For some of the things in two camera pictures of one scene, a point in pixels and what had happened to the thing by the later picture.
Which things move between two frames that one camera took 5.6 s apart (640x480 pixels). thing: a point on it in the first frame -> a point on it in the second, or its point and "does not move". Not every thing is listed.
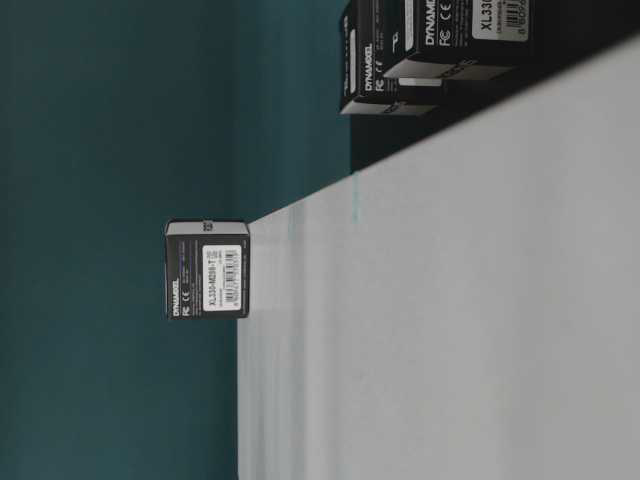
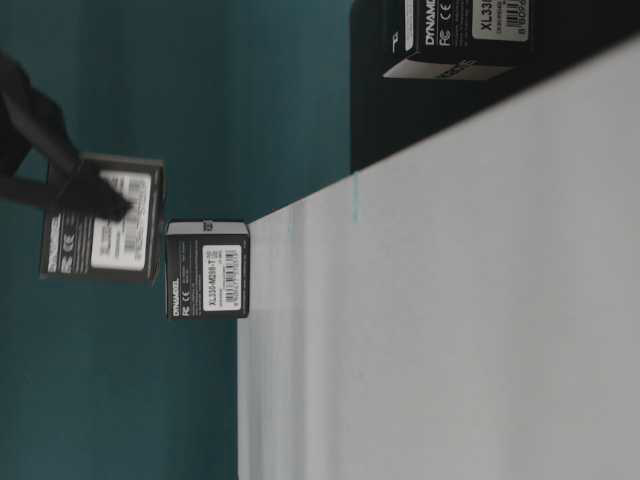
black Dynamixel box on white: (207, 270) does not move
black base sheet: (564, 33) does not move
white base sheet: (466, 308) does not move
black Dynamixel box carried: (373, 38) -> (82, 247)
